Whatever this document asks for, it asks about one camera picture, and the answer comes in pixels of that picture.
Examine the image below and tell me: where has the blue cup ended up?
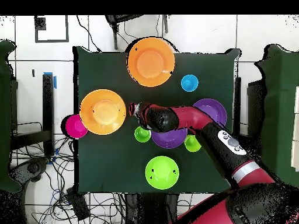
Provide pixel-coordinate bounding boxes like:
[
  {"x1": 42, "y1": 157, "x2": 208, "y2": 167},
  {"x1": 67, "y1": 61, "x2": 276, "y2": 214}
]
[{"x1": 180, "y1": 74, "x2": 200, "y2": 92}]

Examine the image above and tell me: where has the orange bowl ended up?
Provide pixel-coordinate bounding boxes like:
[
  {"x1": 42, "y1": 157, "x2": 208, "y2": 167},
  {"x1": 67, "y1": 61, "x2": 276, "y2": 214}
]
[
  {"x1": 79, "y1": 89, "x2": 127, "y2": 136},
  {"x1": 126, "y1": 37, "x2": 175, "y2": 88}
]

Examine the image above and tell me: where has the black floor cable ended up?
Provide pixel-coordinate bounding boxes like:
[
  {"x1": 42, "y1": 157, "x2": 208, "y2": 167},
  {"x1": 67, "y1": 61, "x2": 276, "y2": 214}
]
[{"x1": 76, "y1": 15, "x2": 102, "y2": 53}]

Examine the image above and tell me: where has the black power adapter box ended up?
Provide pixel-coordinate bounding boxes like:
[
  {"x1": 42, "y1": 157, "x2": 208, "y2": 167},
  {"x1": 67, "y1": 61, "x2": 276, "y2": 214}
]
[{"x1": 65, "y1": 187, "x2": 91, "y2": 222}]

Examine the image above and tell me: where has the green cup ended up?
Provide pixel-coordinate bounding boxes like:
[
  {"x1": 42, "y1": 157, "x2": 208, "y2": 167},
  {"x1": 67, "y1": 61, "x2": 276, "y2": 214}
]
[{"x1": 134, "y1": 125, "x2": 152, "y2": 144}]

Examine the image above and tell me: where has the tangle of cables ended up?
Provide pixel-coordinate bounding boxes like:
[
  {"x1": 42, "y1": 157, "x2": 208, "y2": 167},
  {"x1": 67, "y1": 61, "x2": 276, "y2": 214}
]
[{"x1": 13, "y1": 135, "x2": 124, "y2": 224}]

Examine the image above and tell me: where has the grey pedestal foot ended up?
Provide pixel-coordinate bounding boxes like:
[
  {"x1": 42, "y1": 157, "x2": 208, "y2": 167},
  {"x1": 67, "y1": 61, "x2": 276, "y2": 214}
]
[{"x1": 10, "y1": 158, "x2": 50, "y2": 185}]

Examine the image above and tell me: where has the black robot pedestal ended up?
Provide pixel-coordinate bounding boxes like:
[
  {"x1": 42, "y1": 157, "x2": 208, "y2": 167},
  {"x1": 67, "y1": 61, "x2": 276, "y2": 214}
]
[{"x1": 124, "y1": 193, "x2": 179, "y2": 224}]

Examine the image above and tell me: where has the dark green table cloth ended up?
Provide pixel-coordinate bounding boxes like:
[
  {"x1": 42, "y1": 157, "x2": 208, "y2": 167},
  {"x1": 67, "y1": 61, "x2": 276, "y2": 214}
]
[{"x1": 72, "y1": 46, "x2": 241, "y2": 194}]

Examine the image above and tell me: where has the black camera tripod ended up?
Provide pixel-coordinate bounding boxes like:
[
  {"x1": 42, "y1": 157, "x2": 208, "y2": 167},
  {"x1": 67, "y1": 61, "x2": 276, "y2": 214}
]
[{"x1": 105, "y1": 15, "x2": 169, "y2": 51}]

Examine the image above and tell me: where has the green cloth covered table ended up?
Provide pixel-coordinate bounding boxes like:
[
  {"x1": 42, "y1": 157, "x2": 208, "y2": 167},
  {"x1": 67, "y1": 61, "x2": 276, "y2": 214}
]
[
  {"x1": 0, "y1": 39, "x2": 23, "y2": 194},
  {"x1": 253, "y1": 44, "x2": 299, "y2": 194}
]

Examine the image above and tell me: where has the purple bowl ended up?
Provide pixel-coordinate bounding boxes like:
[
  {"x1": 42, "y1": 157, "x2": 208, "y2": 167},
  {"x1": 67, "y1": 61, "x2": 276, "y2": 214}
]
[
  {"x1": 151, "y1": 127, "x2": 188, "y2": 149},
  {"x1": 193, "y1": 98, "x2": 228, "y2": 128}
]

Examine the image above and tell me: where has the white box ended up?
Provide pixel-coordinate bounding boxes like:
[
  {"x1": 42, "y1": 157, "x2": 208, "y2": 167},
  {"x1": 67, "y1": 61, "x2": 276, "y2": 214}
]
[{"x1": 290, "y1": 86, "x2": 299, "y2": 172}]

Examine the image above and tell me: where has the red bowl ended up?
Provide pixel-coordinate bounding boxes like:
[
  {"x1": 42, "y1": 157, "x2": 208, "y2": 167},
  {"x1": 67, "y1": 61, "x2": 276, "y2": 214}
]
[{"x1": 64, "y1": 114, "x2": 89, "y2": 140}]

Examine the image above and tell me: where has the yellow-green cup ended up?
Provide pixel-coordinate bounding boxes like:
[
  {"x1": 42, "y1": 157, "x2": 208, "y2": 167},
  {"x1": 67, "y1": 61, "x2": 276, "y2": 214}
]
[{"x1": 183, "y1": 134, "x2": 202, "y2": 153}]

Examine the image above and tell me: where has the green bowl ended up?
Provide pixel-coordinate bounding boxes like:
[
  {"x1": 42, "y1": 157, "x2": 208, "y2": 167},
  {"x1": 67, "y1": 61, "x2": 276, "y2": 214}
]
[{"x1": 145, "y1": 155, "x2": 180, "y2": 190}]

